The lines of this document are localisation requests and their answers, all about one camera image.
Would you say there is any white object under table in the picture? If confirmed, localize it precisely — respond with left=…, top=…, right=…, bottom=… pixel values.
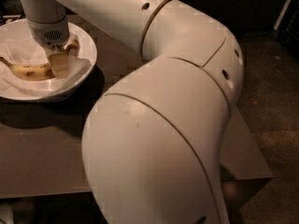
left=0, top=203, right=15, bottom=224

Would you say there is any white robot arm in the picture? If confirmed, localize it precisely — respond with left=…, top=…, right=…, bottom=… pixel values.
left=21, top=0, right=244, bottom=224

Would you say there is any white paper napkin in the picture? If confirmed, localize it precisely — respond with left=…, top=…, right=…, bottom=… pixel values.
left=0, top=37, right=97, bottom=97

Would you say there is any yellow banana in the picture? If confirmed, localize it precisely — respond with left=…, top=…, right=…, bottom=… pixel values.
left=0, top=39, right=80, bottom=81

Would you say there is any white ceramic bowl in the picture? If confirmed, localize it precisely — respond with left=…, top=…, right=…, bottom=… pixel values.
left=0, top=19, right=97, bottom=102

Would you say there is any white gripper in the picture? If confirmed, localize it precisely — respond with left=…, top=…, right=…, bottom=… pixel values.
left=27, top=18, right=69, bottom=78

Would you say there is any dark tray at table edge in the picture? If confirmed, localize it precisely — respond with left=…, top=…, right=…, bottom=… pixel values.
left=0, top=15, right=21, bottom=25

